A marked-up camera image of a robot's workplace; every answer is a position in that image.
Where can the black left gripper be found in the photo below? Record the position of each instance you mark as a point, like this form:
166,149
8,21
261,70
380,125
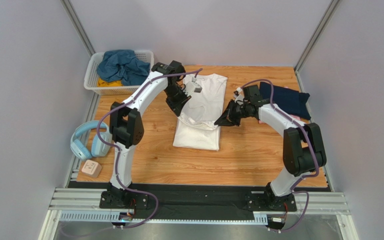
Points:
178,109

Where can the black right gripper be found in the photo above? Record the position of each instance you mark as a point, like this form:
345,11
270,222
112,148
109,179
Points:
236,111

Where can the white t-shirt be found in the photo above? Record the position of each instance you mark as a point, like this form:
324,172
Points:
195,126

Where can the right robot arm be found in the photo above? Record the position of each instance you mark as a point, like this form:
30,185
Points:
303,149

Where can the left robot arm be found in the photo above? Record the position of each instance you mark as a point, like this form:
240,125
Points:
127,128

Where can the folded navy t-shirt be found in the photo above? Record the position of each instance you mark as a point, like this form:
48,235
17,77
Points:
291,101

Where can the folded pink t-shirt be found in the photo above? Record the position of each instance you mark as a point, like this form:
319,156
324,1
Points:
293,116

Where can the crumpled blue t-shirt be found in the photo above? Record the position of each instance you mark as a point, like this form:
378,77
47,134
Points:
123,65

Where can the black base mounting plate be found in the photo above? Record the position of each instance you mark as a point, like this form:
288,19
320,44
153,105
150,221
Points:
200,202

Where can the yellow t-shirt in basket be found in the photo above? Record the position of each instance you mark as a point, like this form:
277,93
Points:
105,84

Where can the white plastic laundry basket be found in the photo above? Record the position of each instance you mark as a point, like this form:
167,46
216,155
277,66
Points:
91,76

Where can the beige power strip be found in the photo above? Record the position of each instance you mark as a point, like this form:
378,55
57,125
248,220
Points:
91,168

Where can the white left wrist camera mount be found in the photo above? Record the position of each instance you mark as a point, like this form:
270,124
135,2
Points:
192,86

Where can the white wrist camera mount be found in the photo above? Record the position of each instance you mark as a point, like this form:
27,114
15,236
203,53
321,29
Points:
238,96
192,86

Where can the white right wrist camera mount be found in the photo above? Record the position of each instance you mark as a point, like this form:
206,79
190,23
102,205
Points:
238,96

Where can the left corner aluminium post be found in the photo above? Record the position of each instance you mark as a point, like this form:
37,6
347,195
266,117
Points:
76,22

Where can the corner aluminium post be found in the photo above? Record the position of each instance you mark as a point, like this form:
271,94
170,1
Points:
329,12
76,22

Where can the right corner aluminium post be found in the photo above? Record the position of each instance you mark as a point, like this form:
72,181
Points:
329,12

